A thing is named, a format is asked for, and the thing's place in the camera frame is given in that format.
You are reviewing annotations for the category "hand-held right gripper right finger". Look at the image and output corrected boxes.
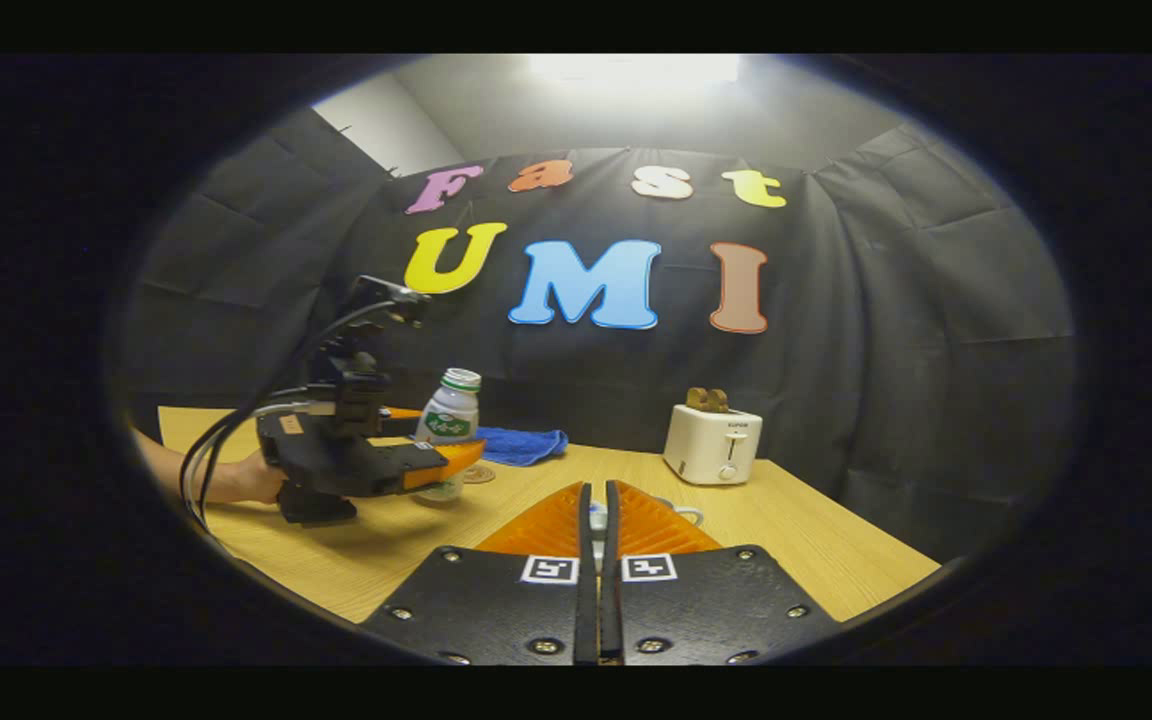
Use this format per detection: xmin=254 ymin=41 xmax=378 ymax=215
xmin=601 ymin=480 xmax=842 ymax=666

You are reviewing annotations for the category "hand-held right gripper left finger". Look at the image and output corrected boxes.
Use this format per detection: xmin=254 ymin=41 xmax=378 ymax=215
xmin=361 ymin=481 xmax=600 ymax=666

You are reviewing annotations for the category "white water bottle green label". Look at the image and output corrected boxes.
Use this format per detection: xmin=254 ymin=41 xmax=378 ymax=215
xmin=413 ymin=368 xmax=483 ymax=502

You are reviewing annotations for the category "blue towel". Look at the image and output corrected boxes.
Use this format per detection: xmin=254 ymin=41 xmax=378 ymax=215
xmin=476 ymin=427 xmax=569 ymax=468

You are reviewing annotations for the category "white toaster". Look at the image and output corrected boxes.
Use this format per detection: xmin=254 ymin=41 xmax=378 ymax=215
xmin=663 ymin=403 xmax=764 ymax=487

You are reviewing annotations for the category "black backdrop cloth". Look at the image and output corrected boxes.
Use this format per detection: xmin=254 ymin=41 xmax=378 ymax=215
xmin=121 ymin=105 xmax=1077 ymax=561

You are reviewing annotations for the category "ceiling light panel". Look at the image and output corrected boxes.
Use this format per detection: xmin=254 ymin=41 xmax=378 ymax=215
xmin=526 ymin=54 xmax=743 ymax=87

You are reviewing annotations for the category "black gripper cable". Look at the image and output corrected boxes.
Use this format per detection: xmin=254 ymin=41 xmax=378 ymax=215
xmin=179 ymin=298 xmax=403 ymax=532

